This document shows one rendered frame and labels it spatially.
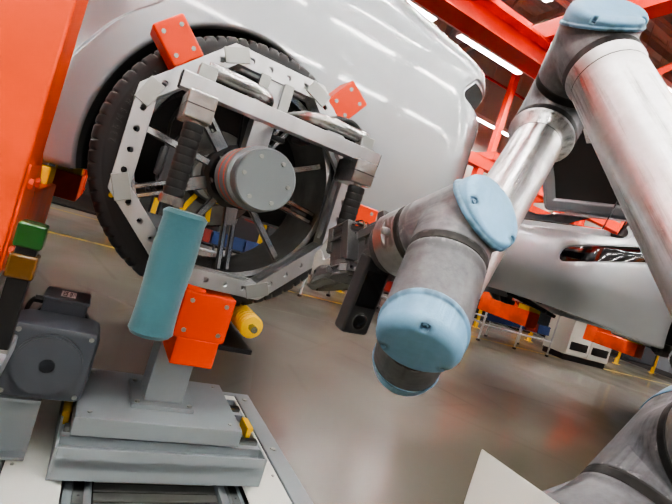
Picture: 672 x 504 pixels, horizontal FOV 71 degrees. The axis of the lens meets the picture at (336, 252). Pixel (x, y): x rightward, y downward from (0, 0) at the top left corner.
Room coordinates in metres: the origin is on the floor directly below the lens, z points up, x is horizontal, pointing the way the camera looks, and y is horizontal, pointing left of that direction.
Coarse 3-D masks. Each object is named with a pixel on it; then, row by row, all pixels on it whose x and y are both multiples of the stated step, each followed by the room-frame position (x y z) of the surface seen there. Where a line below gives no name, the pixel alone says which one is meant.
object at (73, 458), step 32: (64, 416) 1.13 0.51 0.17; (64, 448) 1.00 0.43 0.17; (96, 448) 1.08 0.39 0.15; (128, 448) 1.11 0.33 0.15; (160, 448) 1.15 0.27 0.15; (192, 448) 1.18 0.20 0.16; (224, 448) 1.22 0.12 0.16; (256, 448) 1.27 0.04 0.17; (64, 480) 1.01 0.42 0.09; (96, 480) 1.04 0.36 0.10; (128, 480) 1.07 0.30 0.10; (160, 480) 1.11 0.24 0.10; (192, 480) 1.14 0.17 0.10; (224, 480) 1.18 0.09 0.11; (256, 480) 1.22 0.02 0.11
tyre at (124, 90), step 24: (216, 48) 1.09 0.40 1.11; (264, 48) 1.14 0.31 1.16; (144, 72) 1.03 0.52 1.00; (120, 96) 1.02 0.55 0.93; (96, 120) 1.01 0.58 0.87; (120, 120) 1.02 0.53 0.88; (96, 144) 1.01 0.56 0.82; (96, 168) 1.02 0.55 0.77; (96, 192) 1.02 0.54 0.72; (120, 216) 1.05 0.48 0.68; (120, 240) 1.06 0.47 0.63; (312, 240) 1.26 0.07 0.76; (144, 264) 1.09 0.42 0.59; (288, 288) 1.25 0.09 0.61
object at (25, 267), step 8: (8, 256) 0.71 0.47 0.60; (16, 256) 0.71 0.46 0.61; (24, 256) 0.72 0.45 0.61; (32, 256) 0.73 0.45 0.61; (40, 256) 0.75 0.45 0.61; (8, 264) 0.71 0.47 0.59; (16, 264) 0.71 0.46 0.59; (24, 264) 0.72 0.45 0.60; (32, 264) 0.72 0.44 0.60; (8, 272) 0.71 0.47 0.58; (16, 272) 0.71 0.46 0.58; (24, 272) 0.72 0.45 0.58; (32, 272) 0.72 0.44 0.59; (24, 280) 0.72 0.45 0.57
